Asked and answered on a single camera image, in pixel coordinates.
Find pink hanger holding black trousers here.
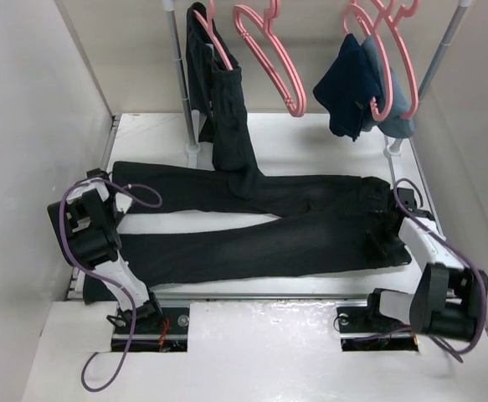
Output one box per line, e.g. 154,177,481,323
194,0,234,71

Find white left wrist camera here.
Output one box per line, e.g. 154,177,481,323
115,193,134,216

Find black trousers on hanger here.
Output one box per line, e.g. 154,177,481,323
186,2,263,199

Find pink hanger holding blue jeans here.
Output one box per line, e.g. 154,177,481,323
362,0,421,121

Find grey clothes rack frame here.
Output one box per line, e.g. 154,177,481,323
162,1,474,168

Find navy blue trousers on hanger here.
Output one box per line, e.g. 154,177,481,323
313,33,382,141

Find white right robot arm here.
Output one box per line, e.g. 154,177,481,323
362,183,488,344

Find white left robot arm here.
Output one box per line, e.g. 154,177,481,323
47,168,164,332

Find pink hanger holding navy trousers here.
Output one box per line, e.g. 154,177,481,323
343,1,395,122

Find empty pink hanger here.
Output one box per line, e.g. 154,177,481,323
233,0,310,118

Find black trousers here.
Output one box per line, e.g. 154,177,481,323
186,2,263,199
82,161,414,307

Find light blue jeans on hanger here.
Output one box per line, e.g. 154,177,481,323
361,36,414,139

